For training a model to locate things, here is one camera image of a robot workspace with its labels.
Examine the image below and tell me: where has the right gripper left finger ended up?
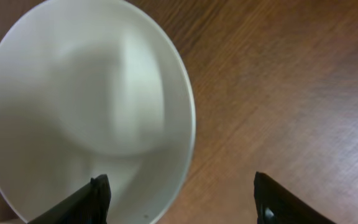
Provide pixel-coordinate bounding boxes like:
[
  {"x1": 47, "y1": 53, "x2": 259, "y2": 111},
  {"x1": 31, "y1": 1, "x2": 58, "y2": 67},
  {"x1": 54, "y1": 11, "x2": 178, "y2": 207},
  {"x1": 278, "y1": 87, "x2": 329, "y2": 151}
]
[{"x1": 29, "y1": 174, "x2": 111, "y2": 224}]

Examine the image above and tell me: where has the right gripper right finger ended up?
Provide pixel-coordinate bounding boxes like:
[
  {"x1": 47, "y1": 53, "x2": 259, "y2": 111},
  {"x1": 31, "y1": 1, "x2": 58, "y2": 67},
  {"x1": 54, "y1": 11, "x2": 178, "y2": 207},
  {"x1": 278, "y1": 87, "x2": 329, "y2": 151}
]
[{"x1": 254, "y1": 172, "x2": 334, "y2": 224}]

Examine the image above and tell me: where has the cream plate front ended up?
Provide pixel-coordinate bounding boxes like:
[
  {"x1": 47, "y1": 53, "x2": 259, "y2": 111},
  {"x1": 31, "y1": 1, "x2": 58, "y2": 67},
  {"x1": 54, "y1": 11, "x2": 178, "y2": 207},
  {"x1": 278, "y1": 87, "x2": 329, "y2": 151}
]
[{"x1": 0, "y1": 1, "x2": 196, "y2": 223}]

